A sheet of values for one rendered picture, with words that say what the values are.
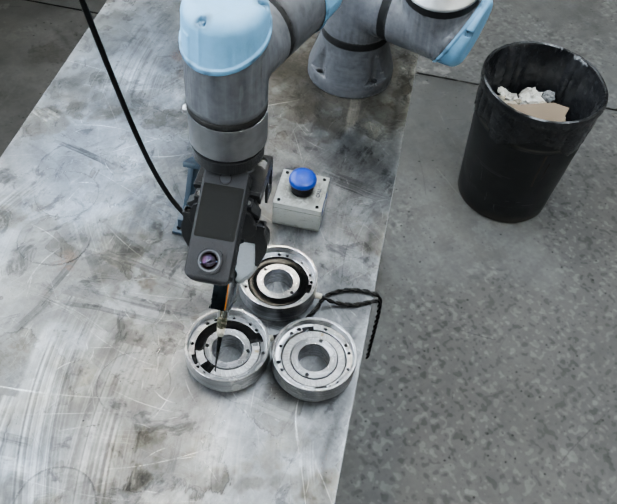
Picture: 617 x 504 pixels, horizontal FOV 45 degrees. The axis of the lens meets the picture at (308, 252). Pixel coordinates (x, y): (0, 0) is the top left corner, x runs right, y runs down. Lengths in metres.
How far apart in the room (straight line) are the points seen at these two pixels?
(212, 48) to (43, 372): 0.51
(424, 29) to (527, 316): 1.11
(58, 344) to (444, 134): 1.75
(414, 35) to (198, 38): 0.61
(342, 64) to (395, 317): 0.89
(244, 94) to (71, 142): 0.62
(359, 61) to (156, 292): 0.53
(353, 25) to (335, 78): 0.10
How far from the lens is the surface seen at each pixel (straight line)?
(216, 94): 0.64
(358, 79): 1.29
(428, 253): 2.14
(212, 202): 0.72
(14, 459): 0.94
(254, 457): 0.90
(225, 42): 0.61
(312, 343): 0.94
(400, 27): 1.19
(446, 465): 1.82
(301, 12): 0.69
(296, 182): 1.05
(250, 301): 0.96
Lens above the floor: 1.63
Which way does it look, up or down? 52 degrees down
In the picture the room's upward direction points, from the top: 6 degrees clockwise
